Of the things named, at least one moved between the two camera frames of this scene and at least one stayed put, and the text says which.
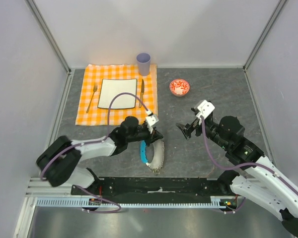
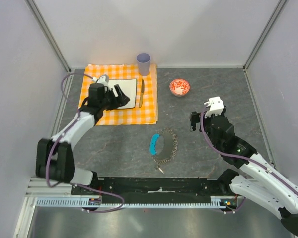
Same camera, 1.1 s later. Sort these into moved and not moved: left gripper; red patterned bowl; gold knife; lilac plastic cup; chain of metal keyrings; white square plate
Moved: chain of metal keyrings; left gripper
Not moved: red patterned bowl; gold knife; lilac plastic cup; white square plate
